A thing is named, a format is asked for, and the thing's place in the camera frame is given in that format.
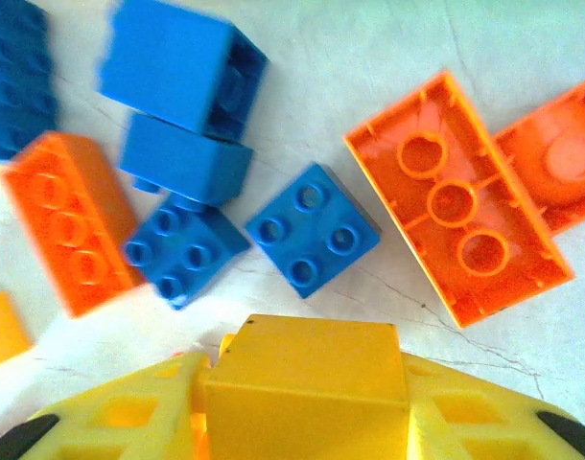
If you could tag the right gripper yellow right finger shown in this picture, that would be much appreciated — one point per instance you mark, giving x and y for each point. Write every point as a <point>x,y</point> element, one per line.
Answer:
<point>465,417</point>

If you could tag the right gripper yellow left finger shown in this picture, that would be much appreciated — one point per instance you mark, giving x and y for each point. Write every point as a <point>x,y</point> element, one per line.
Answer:
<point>129,417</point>

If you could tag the small yellow lego brick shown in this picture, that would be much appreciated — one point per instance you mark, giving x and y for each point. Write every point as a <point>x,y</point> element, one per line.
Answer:
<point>302,383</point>

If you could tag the long yellow lego brick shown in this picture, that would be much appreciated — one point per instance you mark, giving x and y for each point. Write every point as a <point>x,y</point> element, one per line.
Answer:
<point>2,330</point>

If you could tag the small blue lego brick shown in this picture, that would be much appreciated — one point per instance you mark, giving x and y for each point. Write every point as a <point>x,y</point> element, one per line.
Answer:
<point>168,62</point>
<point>187,160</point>
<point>182,254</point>
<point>311,235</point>

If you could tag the long orange lego brick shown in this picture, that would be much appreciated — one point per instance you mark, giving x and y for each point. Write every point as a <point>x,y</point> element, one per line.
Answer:
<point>460,201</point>
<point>67,220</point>

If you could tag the small orange lego brick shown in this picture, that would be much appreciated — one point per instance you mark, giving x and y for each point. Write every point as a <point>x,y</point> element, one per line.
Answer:
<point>561,158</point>

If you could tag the long blue lego brick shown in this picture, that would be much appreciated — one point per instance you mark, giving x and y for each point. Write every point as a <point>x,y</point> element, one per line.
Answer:
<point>14,81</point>

